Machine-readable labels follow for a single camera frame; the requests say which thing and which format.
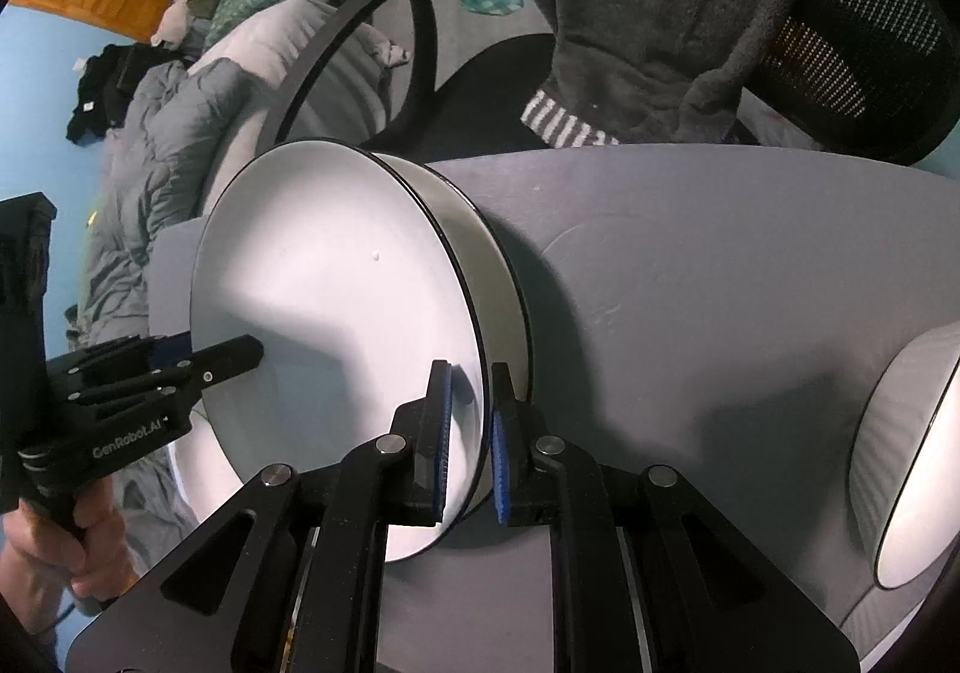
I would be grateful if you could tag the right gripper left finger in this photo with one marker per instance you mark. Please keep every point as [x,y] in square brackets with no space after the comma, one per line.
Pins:
[398,478]

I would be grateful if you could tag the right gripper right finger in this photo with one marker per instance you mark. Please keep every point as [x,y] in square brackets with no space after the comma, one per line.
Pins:
[543,480]

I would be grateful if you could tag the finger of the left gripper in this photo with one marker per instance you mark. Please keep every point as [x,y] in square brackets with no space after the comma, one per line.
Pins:
[226,360]

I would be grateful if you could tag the white plate black rim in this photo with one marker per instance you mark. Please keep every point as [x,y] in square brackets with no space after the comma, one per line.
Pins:
[320,253]

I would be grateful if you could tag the left hand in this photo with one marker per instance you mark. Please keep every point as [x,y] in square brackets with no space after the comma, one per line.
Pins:
[41,559]

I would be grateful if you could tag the large white round plate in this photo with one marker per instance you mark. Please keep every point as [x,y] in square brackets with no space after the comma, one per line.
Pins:
[493,291]

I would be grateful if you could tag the grey duvet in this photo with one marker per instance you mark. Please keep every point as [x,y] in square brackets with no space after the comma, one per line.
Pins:
[166,148]

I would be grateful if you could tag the black clothes pile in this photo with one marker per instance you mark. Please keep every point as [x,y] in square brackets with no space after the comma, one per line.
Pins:
[106,87]

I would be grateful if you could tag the black mesh office chair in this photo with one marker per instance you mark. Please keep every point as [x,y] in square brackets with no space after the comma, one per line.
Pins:
[874,78]

